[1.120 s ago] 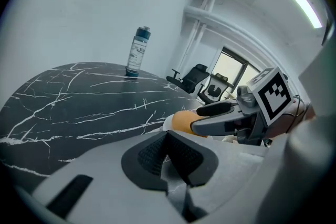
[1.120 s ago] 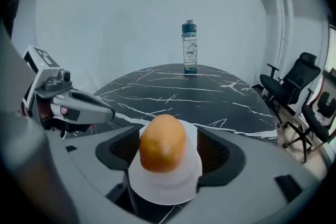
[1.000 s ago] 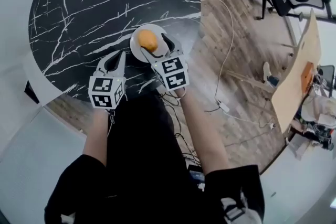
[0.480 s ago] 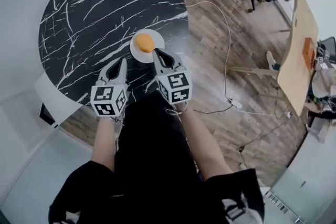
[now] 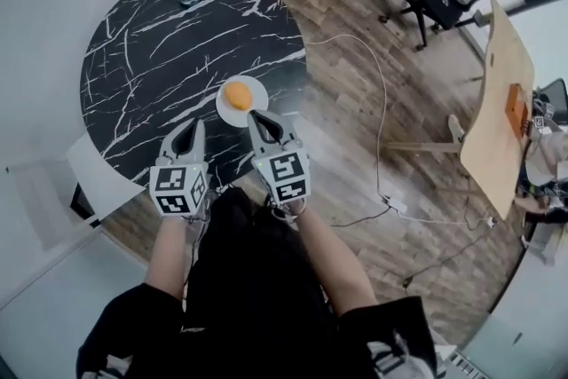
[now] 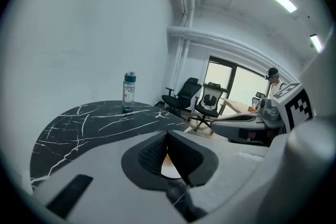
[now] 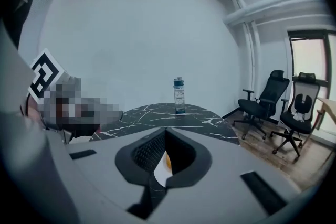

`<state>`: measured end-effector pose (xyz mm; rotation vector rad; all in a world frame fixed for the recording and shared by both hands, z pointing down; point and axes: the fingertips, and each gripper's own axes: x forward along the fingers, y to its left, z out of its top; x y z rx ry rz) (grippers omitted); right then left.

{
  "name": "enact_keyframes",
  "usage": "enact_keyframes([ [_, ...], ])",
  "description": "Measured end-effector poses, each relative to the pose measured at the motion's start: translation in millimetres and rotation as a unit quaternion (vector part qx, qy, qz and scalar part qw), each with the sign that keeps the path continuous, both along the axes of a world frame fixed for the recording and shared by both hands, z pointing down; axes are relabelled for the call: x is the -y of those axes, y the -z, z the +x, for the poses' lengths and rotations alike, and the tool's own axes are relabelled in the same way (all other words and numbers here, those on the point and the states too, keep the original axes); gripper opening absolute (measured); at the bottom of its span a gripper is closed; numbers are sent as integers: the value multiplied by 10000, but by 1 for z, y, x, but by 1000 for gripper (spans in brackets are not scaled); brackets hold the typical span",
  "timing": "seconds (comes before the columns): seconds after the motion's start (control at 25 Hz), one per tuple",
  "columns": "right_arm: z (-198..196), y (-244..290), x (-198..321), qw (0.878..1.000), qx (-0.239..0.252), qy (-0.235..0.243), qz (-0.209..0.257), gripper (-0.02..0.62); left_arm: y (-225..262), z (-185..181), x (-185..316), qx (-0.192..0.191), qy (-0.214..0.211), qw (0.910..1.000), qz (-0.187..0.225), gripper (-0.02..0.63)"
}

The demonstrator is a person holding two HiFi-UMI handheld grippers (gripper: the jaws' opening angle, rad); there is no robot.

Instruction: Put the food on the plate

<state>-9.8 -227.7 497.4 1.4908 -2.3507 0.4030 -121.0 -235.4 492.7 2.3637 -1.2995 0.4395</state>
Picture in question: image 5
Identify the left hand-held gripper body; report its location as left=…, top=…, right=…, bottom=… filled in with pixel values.
left=149, top=151, right=210, bottom=218

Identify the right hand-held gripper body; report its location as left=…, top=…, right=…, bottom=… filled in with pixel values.
left=250, top=138, right=311, bottom=208

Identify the white round plate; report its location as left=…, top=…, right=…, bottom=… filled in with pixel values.
left=215, top=75, right=270, bottom=128

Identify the orange round food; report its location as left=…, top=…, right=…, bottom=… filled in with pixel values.
left=223, top=82, right=256, bottom=111

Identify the person's right forearm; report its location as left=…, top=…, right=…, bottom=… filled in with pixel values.
left=295, top=195, right=379, bottom=319

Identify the person's left forearm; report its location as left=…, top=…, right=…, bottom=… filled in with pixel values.
left=142, top=215, right=190, bottom=305

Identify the white power adapter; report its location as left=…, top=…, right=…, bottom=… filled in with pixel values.
left=382, top=193, right=410, bottom=215

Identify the person's black shirt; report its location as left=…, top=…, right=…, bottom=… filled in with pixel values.
left=76, top=282, right=439, bottom=379

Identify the light wooden table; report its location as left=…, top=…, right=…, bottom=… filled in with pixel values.
left=384, top=0, right=536, bottom=222

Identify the orange box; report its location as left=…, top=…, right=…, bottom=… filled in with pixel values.
left=507, top=83, right=533, bottom=135

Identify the white cable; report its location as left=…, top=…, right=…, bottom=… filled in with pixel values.
left=304, top=34, right=489, bottom=227

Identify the black cable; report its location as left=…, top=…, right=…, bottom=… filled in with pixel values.
left=330, top=194, right=525, bottom=290

